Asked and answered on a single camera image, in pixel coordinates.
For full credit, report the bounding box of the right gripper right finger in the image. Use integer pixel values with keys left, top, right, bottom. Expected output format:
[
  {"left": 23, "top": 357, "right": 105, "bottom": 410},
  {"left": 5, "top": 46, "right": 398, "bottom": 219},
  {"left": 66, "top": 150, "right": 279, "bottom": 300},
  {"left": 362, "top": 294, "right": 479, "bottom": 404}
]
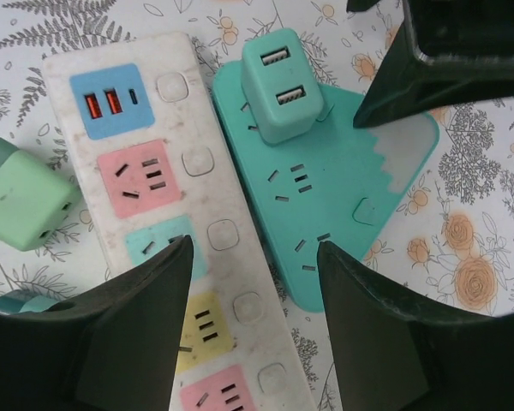
[{"left": 316, "top": 240, "right": 514, "bottom": 411}]

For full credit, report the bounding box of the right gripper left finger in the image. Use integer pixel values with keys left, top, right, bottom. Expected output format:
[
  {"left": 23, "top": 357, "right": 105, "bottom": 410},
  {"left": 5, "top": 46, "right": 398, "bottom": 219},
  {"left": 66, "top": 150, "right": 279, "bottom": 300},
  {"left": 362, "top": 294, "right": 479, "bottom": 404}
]
[{"left": 0, "top": 234, "right": 195, "bottom": 411}]

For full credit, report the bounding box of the teal plug cube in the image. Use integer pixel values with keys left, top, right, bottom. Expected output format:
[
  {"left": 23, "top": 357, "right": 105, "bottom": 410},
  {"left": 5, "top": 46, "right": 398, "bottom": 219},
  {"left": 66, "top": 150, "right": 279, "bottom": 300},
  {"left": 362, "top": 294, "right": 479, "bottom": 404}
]
[
  {"left": 239, "top": 27, "right": 325, "bottom": 147},
  {"left": 0, "top": 289, "right": 76, "bottom": 316}
]

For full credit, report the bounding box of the light green plug cube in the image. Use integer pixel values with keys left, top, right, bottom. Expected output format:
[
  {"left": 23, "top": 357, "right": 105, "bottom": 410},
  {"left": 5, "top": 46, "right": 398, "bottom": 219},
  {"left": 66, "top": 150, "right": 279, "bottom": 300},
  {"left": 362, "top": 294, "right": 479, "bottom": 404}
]
[{"left": 0, "top": 135, "right": 82, "bottom": 253}]

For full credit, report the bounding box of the teal triangular power strip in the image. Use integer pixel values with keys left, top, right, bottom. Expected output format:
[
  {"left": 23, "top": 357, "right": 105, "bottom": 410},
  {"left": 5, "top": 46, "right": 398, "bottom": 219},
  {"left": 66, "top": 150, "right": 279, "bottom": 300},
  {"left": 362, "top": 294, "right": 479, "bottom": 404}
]
[{"left": 212, "top": 59, "right": 441, "bottom": 313}]

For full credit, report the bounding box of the white power strip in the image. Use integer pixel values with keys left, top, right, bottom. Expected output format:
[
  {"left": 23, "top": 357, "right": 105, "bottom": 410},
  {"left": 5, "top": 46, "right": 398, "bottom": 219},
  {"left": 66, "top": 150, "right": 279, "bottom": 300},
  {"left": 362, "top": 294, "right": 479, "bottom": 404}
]
[{"left": 41, "top": 30, "right": 320, "bottom": 411}]

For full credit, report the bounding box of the floral table cloth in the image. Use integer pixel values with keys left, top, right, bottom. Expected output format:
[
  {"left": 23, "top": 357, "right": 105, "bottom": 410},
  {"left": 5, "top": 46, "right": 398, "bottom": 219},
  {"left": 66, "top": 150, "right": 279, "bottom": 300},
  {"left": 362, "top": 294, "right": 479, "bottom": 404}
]
[{"left": 0, "top": 0, "right": 514, "bottom": 411}]

